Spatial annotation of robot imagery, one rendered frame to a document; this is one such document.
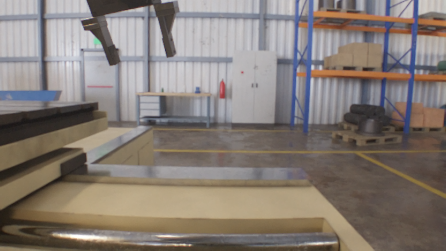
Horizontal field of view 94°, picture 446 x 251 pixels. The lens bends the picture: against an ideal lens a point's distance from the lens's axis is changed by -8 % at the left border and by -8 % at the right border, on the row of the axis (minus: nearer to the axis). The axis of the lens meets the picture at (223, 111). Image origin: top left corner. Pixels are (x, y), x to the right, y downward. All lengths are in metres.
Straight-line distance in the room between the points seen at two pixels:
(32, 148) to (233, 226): 0.68
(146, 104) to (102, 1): 5.85
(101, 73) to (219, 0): 4.17
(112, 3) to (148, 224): 0.59
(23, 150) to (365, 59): 6.64
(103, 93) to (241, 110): 4.21
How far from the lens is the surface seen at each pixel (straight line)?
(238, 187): 0.91
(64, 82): 8.37
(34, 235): 0.80
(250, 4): 7.33
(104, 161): 1.76
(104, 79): 7.63
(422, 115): 8.01
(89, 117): 1.29
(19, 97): 6.39
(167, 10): 0.46
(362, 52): 6.73
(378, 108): 7.05
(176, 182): 0.91
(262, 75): 6.38
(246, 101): 6.32
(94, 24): 0.53
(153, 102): 6.26
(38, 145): 0.93
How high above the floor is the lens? 1.08
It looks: 6 degrees down
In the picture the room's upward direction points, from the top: 1 degrees clockwise
